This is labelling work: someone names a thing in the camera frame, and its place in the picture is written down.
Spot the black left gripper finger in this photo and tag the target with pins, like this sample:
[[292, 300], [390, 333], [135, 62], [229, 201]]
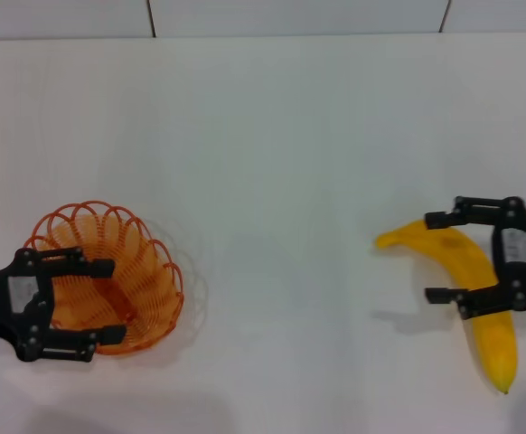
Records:
[[109, 334], [102, 269]]

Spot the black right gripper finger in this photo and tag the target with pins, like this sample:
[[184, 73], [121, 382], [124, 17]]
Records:
[[441, 295], [437, 220]]

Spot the yellow banana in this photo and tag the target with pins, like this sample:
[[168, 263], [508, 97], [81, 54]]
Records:
[[493, 343]]

